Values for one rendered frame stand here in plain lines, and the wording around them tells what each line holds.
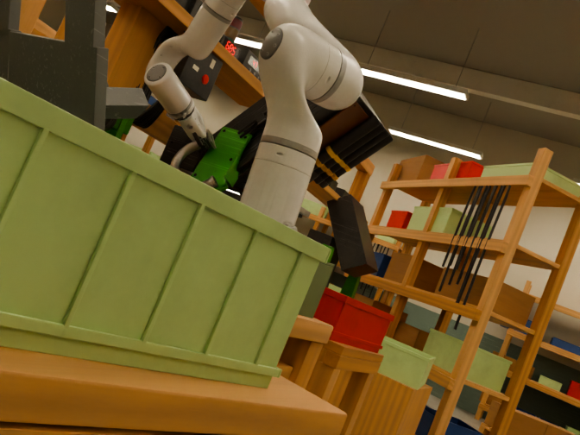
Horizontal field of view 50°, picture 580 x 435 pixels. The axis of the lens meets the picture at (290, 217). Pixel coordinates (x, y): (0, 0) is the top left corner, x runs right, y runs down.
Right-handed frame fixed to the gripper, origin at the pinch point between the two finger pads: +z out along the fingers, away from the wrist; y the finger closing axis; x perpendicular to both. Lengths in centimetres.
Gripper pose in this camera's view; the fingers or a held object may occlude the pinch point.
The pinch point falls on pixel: (204, 140)
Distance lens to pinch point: 202.5
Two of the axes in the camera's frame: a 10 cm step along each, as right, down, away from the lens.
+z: 3.1, 4.9, 8.2
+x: -9.2, 3.7, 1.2
